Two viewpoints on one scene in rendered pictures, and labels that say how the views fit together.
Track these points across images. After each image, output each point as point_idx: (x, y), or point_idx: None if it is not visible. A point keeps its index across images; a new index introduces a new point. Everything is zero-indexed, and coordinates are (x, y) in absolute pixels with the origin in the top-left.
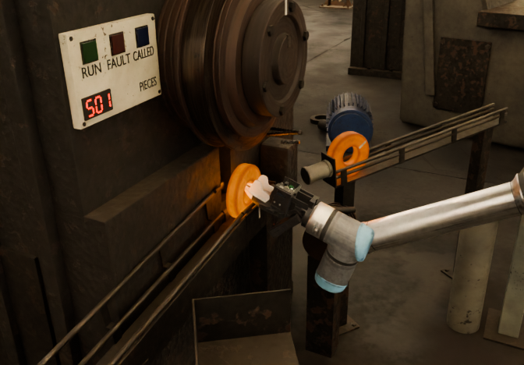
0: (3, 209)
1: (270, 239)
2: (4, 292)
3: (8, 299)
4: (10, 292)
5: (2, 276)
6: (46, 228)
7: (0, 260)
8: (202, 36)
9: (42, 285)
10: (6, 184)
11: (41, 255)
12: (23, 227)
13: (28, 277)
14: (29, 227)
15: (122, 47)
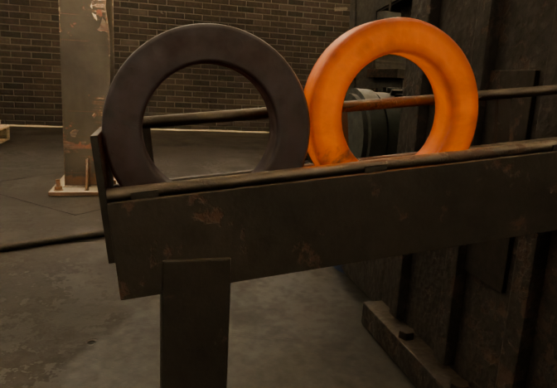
0: (516, 13)
1: None
2: (477, 132)
3: (478, 143)
4: (483, 136)
5: (482, 110)
6: None
7: (487, 88)
8: None
9: (532, 113)
10: None
11: (554, 46)
12: (535, 30)
13: (516, 103)
14: (544, 26)
15: None
